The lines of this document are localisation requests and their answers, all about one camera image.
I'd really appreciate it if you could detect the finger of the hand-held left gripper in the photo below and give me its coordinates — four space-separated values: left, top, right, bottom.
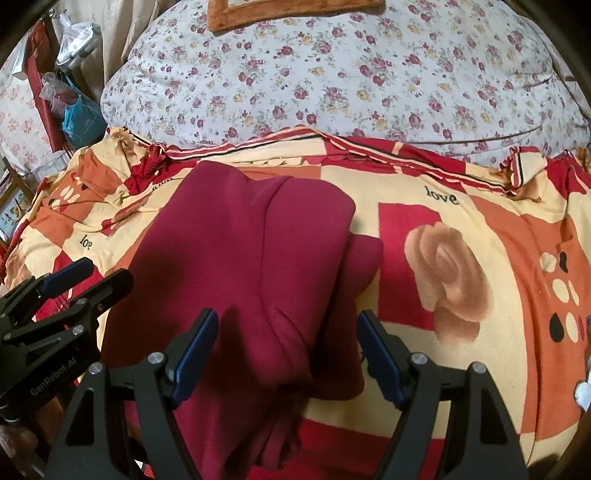
0 257 96 321
18 268 136 346

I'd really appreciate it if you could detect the orange checkered cushion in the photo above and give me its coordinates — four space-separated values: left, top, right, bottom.
206 0 386 34

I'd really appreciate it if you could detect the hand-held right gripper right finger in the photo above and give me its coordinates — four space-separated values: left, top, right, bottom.
358 310 529 480

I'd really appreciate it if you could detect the maroon garment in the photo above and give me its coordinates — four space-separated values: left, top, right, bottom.
99 161 385 480

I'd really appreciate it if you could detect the beige curtain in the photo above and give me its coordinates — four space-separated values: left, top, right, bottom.
48 0 161 103

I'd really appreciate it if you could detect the clear plastic bag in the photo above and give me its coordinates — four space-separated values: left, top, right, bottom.
54 13 103 71

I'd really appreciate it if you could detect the beige cloth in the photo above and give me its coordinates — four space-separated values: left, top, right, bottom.
549 42 591 90

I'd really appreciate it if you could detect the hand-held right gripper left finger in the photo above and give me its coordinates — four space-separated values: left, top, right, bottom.
46 308 220 480

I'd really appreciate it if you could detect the red yellow printed bedsheet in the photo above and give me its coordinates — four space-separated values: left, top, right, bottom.
0 127 591 480

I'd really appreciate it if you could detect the white floral duvet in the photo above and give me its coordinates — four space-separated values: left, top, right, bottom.
100 0 591 163

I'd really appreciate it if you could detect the red chair frame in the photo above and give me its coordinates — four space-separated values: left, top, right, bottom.
25 22 66 154

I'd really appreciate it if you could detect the floral cloth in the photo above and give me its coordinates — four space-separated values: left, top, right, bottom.
0 59 62 172

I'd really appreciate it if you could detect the framed picture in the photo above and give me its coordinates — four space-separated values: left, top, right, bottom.
0 156 37 246

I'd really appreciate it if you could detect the teal plastic bag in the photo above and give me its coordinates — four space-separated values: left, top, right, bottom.
61 88 106 145

